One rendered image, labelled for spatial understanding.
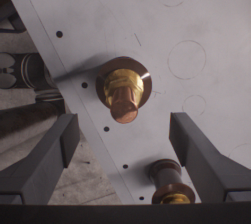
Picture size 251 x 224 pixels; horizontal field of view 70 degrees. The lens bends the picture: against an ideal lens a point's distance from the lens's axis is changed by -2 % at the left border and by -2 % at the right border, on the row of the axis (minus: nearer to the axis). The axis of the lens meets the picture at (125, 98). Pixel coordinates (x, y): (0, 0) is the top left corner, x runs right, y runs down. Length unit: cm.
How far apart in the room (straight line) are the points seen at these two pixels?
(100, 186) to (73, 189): 34
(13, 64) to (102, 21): 31
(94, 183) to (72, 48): 212
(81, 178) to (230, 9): 221
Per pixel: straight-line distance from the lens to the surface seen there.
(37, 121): 59
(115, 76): 29
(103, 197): 254
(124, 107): 19
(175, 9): 40
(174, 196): 42
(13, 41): 203
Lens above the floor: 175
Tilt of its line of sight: 72 degrees down
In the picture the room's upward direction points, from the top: 179 degrees clockwise
